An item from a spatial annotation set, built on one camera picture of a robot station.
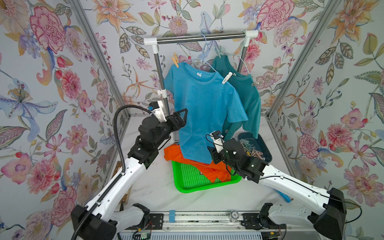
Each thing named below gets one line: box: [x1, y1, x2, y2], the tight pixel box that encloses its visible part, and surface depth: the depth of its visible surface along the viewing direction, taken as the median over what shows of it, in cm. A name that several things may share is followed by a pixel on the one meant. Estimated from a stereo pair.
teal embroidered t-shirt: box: [210, 54, 262, 140], surface depth 70 cm
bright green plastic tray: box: [171, 160, 242, 194], surface depth 90 cm
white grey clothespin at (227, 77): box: [222, 71, 233, 85], surface depth 65 cm
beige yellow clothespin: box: [171, 52, 179, 68], surface depth 92 cm
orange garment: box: [163, 144, 232, 183], surface depth 90 cm
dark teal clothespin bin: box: [237, 132, 273, 163], surface depth 102 cm
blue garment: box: [163, 62, 249, 164], surface depth 78 cm
